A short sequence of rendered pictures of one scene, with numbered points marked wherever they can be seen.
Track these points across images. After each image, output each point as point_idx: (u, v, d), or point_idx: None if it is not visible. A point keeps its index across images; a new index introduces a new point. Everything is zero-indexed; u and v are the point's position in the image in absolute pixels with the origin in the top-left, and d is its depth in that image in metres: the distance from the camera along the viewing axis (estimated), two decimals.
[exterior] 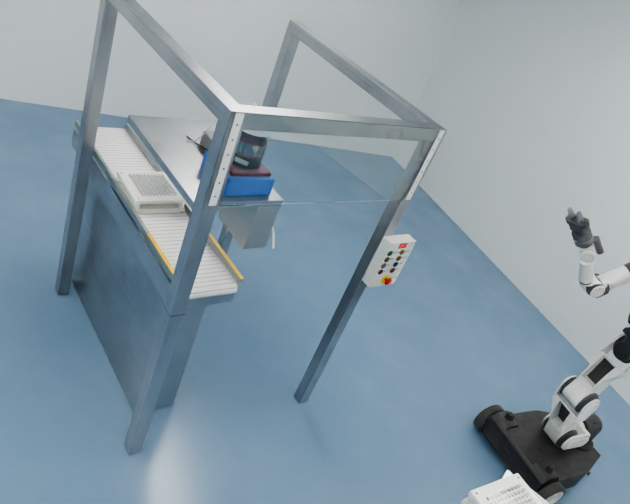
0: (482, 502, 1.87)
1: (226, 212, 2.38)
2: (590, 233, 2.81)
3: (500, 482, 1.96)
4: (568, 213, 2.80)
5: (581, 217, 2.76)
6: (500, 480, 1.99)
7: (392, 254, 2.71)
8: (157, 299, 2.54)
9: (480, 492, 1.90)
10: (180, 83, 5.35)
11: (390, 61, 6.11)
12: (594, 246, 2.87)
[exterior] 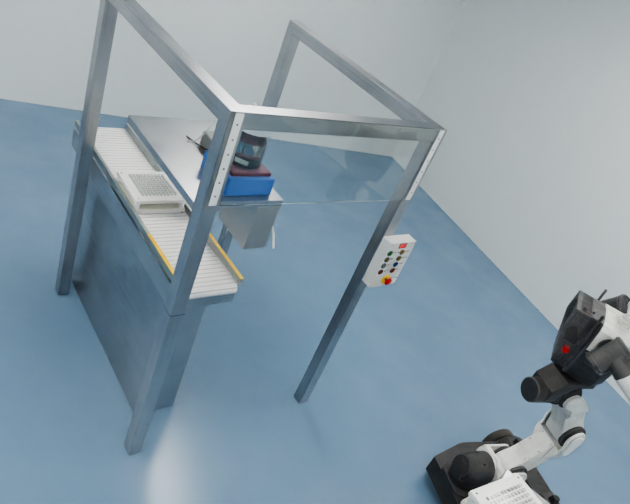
0: (482, 502, 1.87)
1: (226, 212, 2.38)
2: None
3: (500, 482, 1.96)
4: None
5: None
6: (500, 480, 1.99)
7: (392, 254, 2.71)
8: (157, 299, 2.54)
9: (480, 492, 1.90)
10: (180, 83, 5.35)
11: (390, 61, 6.11)
12: None
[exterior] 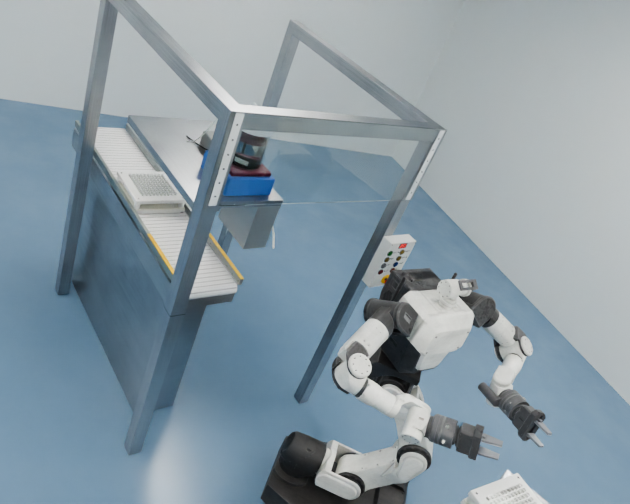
0: (482, 502, 1.87)
1: (226, 212, 2.38)
2: None
3: (500, 482, 1.96)
4: (494, 443, 1.76)
5: (486, 453, 1.81)
6: (500, 480, 1.99)
7: (392, 254, 2.71)
8: (157, 299, 2.54)
9: (480, 492, 1.90)
10: (180, 83, 5.35)
11: (390, 61, 6.11)
12: None
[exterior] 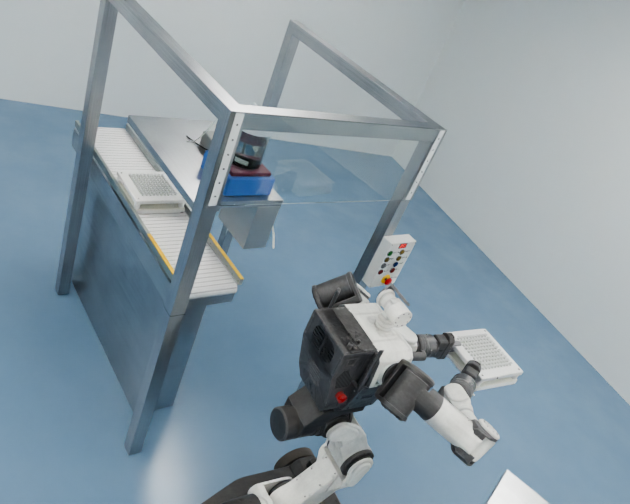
0: (488, 375, 2.23)
1: (226, 212, 2.38)
2: None
3: (461, 351, 2.29)
4: None
5: None
6: (455, 349, 2.30)
7: (392, 254, 2.71)
8: (157, 299, 2.54)
9: (479, 371, 2.22)
10: (180, 83, 5.35)
11: (390, 61, 6.11)
12: None
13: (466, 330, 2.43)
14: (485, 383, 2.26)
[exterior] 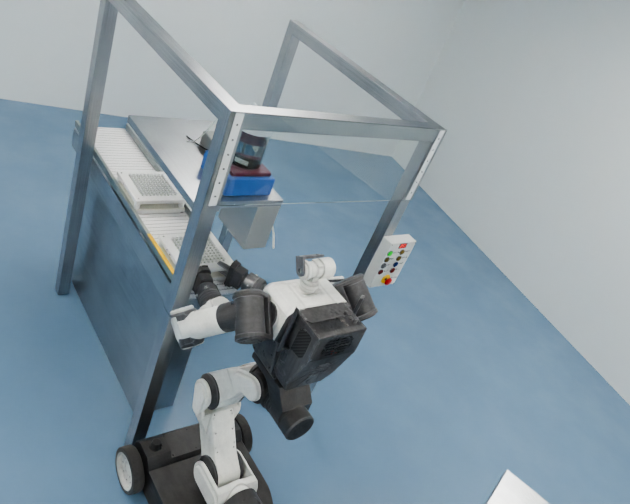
0: (229, 259, 2.46)
1: (226, 212, 2.38)
2: None
3: None
4: (224, 263, 2.41)
5: (223, 273, 2.42)
6: None
7: (392, 254, 2.71)
8: (157, 299, 2.54)
9: (228, 264, 2.43)
10: (180, 83, 5.35)
11: (390, 61, 6.11)
12: None
13: (169, 251, 2.36)
14: None
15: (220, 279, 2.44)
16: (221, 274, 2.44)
